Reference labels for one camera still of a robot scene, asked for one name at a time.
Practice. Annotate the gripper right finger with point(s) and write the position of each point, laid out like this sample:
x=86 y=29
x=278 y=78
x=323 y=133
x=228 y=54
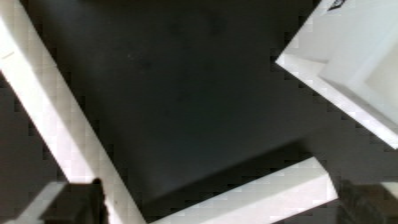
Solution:
x=369 y=203

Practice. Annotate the white drawer cabinet box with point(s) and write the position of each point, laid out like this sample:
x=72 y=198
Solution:
x=342 y=58

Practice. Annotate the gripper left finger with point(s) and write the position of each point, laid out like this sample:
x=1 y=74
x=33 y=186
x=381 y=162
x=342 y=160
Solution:
x=77 y=207

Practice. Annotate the white border frame rail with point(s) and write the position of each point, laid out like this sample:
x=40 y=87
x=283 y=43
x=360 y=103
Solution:
x=262 y=202

